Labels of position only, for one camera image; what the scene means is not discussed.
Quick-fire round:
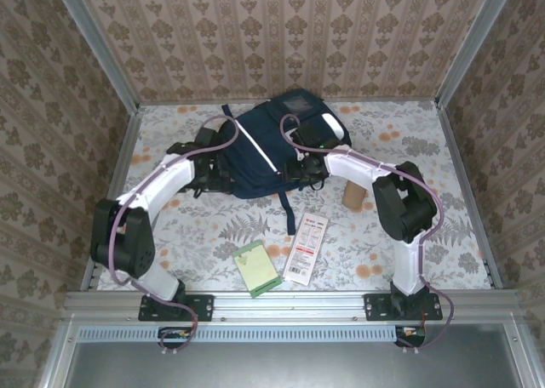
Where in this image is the aluminium frame post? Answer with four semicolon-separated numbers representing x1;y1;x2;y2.
48;0;141;115
434;0;519;108

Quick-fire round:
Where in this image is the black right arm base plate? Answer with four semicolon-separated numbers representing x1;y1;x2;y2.
363;293;444;322

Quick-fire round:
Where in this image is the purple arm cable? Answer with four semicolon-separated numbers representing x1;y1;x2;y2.
279;113;455;355
106;114;244;355

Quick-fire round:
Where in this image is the aluminium left frame post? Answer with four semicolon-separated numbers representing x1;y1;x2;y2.
48;0;141;115

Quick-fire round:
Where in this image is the aluminium left side rail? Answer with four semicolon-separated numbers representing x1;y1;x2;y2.
80;105;144;292

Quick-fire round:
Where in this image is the aluminium right side rail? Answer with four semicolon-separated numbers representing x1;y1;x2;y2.
436;102;503;290

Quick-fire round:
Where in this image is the black cable port with wires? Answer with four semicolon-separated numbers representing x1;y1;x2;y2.
394;324;427;349
158;326;192;350

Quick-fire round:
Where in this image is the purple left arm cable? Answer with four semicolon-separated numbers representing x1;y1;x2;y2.
106;114;244;355

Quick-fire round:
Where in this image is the white ruler set package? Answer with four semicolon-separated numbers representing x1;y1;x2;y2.
283;212;329;286

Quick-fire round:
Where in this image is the grey metal panel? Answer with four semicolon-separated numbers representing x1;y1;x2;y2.
40;322;545;388

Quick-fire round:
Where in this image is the floral tablecloth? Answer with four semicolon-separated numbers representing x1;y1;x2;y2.
96;100;495;292

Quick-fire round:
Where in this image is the aluminium right frame post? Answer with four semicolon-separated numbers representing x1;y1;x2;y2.
434;0;519;108

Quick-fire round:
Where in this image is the slotted grey cable duct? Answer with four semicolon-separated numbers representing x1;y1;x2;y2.
77;324;404;343

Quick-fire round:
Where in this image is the navy blue backpack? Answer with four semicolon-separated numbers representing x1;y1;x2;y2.
191;88;353;236

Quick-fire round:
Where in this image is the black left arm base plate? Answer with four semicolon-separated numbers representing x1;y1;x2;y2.
138;293;214;322

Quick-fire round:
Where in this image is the green notepad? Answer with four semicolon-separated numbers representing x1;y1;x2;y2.
232;239;284;300

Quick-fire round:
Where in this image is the aluminium front frame rail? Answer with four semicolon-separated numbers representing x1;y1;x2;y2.
62;288;523;321

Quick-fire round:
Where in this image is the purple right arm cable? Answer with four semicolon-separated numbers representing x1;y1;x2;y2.
279;113;455;355

